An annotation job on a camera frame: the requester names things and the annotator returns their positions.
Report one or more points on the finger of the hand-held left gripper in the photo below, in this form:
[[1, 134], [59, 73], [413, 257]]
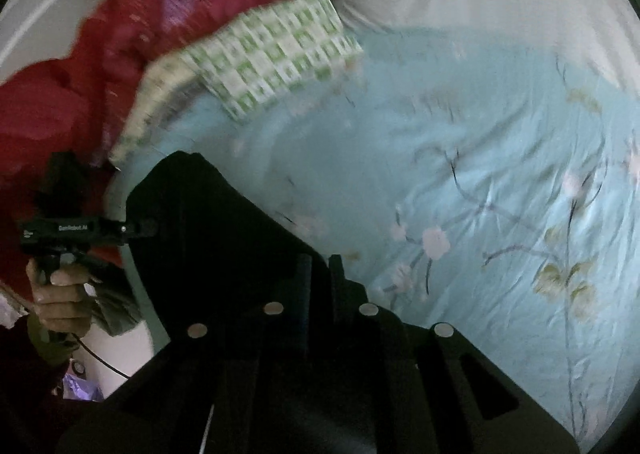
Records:
[[141, 228]]

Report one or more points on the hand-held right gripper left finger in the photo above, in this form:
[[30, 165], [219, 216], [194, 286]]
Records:
[[302, 290]]

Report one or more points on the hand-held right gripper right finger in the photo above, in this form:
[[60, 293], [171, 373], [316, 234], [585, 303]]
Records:
[[336, 290]]

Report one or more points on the black pants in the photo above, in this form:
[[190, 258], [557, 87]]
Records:
[[210, 234]]

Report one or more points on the person's left hand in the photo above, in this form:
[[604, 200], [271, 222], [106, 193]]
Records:
[[60, 299]]

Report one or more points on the red quilt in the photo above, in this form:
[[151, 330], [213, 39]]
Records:
[[75, 99]]

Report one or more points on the purple plastic bag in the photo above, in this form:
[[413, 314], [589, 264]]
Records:
[[80, 388]]

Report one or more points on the blue floral bed sheet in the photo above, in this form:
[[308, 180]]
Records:
[[475, 184]]

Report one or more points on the green checked pillow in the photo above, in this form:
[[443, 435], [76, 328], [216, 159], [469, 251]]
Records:
[[260, 59]]

